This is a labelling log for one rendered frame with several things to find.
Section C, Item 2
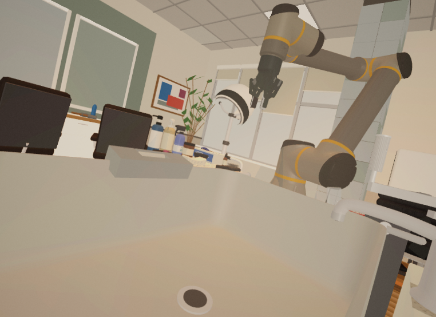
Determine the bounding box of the blue and white box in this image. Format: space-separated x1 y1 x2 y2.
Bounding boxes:
192 149 222 166

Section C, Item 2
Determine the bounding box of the white ceiling light panel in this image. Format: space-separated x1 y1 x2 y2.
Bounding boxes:
264 2 319 30

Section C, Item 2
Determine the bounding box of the white and blue bottle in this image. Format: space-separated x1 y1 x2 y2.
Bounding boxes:
172 125 187 155

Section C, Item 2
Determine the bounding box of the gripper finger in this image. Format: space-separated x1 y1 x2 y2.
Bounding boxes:
261 78 283 109
249 78 261 108

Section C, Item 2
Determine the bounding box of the cream pump bottle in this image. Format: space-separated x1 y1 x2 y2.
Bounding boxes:
160 118 177 153

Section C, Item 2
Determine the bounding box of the cream shampoo basin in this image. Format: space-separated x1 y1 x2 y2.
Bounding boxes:
0 151 387 317

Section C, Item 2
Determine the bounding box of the white hood hair dryer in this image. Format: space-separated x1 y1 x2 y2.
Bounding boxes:
213 84 260 157

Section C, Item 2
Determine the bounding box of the white mixer tap spout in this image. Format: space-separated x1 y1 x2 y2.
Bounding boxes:
330 198 436 229

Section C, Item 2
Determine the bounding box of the dark round basin drain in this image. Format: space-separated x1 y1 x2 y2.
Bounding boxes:
176 286 213 315

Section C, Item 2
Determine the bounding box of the white framed window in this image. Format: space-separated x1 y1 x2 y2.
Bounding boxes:
201 64 343 168

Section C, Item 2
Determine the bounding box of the white mixer lever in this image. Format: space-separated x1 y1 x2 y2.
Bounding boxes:
378 221 427 246

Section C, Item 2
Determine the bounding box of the framed abstract picture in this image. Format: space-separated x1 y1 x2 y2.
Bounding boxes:
151 74 191 117

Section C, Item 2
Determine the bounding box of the black backwash chair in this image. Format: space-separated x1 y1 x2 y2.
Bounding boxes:
366 149 436 263

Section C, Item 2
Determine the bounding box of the white ribbed cylinder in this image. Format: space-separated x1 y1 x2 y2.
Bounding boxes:
373 134 392 185

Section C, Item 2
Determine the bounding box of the green potted plant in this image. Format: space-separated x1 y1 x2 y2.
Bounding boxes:
180 74 215 144

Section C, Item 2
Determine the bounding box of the dark grey basin support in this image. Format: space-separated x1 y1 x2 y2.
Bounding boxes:
360 233 410 317

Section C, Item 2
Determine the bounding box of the blue pump bottle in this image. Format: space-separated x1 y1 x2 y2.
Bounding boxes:
147 114 165 151

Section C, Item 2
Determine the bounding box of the white counter cabinet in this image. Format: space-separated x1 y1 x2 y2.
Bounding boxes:
54 111 103 159

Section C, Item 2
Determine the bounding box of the grey tiled column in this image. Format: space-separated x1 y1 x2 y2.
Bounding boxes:
315 0 412 205

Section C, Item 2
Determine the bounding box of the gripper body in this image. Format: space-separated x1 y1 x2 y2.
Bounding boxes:
256 54 283 89

